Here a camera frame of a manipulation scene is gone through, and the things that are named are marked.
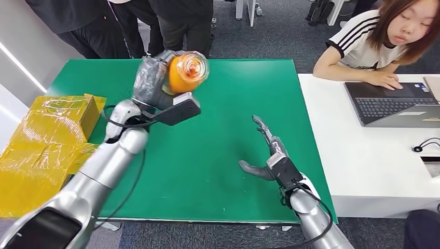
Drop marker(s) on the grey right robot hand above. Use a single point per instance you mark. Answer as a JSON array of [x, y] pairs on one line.
[[275, 147]]

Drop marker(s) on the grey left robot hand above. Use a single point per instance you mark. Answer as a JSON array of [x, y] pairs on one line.
[[151, 82]]

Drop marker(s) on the orange detergent bottle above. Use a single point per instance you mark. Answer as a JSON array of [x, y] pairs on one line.
[[187, 74]]

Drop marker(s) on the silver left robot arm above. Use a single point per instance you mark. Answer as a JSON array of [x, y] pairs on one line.
[[99, 172]]

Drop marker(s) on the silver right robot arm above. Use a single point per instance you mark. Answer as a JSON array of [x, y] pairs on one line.
[[312, 220]]

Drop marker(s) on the green table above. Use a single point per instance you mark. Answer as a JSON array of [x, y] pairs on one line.
[[213, 137]]

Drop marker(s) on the standing person in black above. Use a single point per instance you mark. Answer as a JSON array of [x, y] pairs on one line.
[[185, 27], [86, 27]]

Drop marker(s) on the white desk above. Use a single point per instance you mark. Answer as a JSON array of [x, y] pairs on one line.
[[371, 165]]

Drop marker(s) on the dark grey laptop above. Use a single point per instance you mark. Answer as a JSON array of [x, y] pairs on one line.
[[388, 104]]

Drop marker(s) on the white table leg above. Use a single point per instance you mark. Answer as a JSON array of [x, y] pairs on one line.
[[251, 10]]

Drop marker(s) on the yellow taped cardboard box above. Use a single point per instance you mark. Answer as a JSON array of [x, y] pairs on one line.
[[41, 144]]

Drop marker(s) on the person's hand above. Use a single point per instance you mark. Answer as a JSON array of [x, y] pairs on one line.
[[385, 79]]

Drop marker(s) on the seated person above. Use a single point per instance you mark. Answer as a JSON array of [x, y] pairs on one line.
[[361, 41]]

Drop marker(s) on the dark seat edge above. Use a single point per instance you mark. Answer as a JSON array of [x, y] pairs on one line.
[[422, 230]]

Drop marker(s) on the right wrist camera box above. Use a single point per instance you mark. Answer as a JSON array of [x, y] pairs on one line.
[[285, 172]]

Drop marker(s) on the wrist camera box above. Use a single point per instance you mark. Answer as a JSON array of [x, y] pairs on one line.
[[180, 110], [285, 172]]

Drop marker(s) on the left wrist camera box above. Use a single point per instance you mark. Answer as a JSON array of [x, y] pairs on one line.
[[180, 110]]

